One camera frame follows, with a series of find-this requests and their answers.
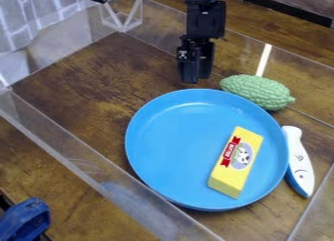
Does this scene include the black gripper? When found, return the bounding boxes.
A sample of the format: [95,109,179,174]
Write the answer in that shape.
[178,0,226,84]

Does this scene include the green bumpy toy gourd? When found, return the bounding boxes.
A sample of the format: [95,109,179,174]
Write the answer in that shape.
[220,74,296,110]

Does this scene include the blue round plate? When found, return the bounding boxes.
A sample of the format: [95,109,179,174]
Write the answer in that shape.
[126,89,289,212]

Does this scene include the yellow toy butter block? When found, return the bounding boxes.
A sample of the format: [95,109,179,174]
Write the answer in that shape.
[207,127,264,198]

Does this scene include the white blue toy fish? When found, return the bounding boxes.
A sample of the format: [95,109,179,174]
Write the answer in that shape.
[282,126,314,198]

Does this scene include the blue clamp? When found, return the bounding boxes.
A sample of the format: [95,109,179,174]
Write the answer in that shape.
[0,197,51,241]

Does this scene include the clear acrylic enclosure wall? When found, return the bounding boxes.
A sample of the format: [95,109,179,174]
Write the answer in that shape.
[0,0,334,241]

